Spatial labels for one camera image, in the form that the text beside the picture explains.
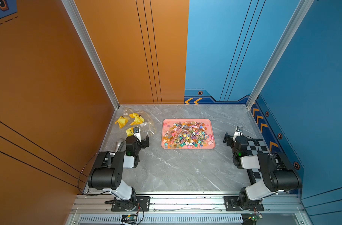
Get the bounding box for green circuit board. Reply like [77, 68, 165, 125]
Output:
[241, 214, 263, 225]
[120, 214, 138, 225]

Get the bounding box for right green circuit board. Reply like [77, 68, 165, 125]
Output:
[241, 214, 263, 225]

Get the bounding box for clear ziploc bag with candies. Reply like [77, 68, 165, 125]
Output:
[115, 108, 133, 129]

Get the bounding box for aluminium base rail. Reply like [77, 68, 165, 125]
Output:
[66, 192, 312, 225]

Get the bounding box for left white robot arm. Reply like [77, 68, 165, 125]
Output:
[88, 136, 150, 212]

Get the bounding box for silver microphone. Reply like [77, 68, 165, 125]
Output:
[113, 140, 126, 153]

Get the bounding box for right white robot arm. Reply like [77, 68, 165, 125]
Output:
[223, 132, 302, 211]

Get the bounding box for left green circuit board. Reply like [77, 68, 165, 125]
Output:
[120, 214, 138, 225]

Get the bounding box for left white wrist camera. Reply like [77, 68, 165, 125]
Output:
[133, 127, 141, 142]

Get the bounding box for pink plastic tray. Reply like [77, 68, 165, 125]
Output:
[161, 119, 216, 150]

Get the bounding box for black white checkerboard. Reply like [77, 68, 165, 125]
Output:
[235, 138, 269, 185]

